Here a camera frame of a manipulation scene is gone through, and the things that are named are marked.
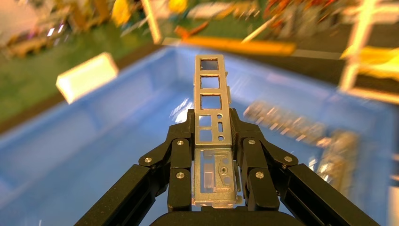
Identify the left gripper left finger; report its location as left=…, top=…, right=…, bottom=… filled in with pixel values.
left=74, top=109, right=196, bottom=226

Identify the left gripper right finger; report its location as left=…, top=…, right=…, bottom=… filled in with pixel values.
left=230, top=108, right=379, bottom=226

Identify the metal bracket with square windows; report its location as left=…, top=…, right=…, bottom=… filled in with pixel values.
left=192, top=54, right=243, bottom=209

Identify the blue plastic bin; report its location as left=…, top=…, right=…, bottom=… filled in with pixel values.
left=0, top=45, right=399, bottom=226

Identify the white foam block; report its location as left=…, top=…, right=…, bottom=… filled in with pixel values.
left=56, top=52, right=120, bottom=105

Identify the long wooden edge strip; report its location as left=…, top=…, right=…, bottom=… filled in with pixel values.
left=174, top=26, right=297, bottom=57

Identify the metal bracket with tabs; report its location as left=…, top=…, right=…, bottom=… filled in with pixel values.
left=243, top=99, right=332, bottom=148

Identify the dark narrow metal bracket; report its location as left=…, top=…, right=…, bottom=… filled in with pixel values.
left=316, top=130, right=359, bottom=195

